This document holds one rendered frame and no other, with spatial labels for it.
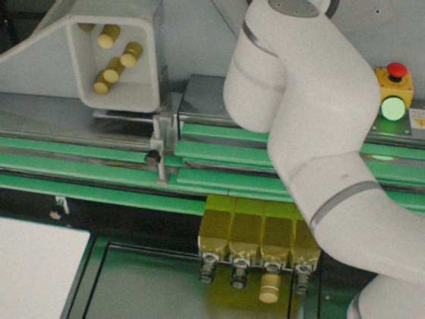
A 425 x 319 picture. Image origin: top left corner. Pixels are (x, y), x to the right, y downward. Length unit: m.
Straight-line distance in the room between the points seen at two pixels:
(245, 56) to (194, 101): 0.49
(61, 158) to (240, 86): 0.64
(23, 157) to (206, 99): 0.41
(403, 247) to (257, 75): 0.25
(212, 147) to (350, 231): 0.55
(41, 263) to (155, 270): 0.26
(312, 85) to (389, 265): 0.18
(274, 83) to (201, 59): 0.54
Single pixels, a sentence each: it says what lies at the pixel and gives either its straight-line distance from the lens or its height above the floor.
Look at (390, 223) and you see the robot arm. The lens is 0.51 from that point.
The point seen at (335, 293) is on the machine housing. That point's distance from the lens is 1.20.
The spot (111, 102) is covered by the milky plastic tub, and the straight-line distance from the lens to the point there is 1.16.
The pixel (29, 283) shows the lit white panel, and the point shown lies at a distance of 1.21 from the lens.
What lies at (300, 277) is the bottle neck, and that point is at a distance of 0.99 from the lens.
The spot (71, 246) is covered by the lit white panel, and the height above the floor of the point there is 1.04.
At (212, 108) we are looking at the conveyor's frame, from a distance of 1.07.
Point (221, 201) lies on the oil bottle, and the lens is 1.07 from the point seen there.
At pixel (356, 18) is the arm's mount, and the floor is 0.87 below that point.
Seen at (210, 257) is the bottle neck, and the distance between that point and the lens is 1.01.
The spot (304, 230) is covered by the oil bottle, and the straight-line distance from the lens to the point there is 1.04.
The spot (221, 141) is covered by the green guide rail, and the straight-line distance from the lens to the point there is 1.03.
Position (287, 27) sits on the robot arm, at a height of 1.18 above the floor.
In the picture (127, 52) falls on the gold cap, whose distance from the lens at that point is 1.09.
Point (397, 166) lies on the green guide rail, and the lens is 1.03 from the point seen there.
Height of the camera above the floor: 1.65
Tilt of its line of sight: 43 degrees down
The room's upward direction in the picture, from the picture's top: 167 degrees counter-clockwise
